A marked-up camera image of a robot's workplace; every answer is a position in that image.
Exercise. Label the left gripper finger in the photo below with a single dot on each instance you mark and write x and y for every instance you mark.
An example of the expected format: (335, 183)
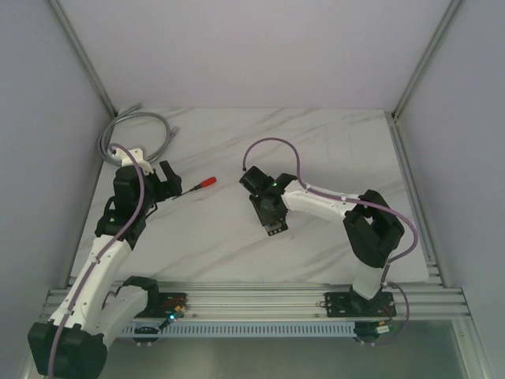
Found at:
(167, 170)
(174, 187)

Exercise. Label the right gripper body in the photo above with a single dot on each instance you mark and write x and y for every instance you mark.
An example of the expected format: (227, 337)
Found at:
(263, 214)

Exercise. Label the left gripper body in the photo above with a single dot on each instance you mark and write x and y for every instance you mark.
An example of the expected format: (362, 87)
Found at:
(161, 185)

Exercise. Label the black fuse box base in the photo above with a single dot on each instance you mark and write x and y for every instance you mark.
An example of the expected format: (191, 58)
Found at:
(276, 228)

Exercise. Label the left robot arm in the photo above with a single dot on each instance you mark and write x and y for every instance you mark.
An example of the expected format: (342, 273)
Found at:
(75, 341)

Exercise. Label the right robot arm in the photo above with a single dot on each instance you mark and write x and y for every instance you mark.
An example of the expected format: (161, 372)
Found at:
(373, 235)

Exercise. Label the red handled screwdriver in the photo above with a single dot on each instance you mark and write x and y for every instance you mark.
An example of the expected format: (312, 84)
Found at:
(205, 183)

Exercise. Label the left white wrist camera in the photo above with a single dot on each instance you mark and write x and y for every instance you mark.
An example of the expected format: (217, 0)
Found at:
(124, 159)

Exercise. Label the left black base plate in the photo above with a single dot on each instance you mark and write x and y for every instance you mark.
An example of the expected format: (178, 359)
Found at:
(163, 304)

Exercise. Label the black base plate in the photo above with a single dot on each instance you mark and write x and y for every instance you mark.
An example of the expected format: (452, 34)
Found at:
(350, 305)
(163, 304)

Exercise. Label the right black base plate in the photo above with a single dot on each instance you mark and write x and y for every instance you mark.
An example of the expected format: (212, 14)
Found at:
(350, 305)

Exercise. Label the grey slotted cable duct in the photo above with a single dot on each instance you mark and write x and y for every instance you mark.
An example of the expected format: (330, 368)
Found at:
(242, 329)

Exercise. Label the left aluminium frame post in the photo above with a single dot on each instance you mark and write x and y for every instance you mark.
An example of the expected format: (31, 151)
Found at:
(78, 49)

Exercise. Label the aluminium frame post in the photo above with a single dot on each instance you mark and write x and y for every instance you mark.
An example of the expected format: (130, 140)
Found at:
(434, 44)
(78, 49)

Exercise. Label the aluminium front rail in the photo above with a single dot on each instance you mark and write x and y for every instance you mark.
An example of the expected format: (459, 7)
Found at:
(303, 301)

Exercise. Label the right aluminium frame post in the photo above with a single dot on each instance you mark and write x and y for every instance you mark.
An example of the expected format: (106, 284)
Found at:
(434, 44)

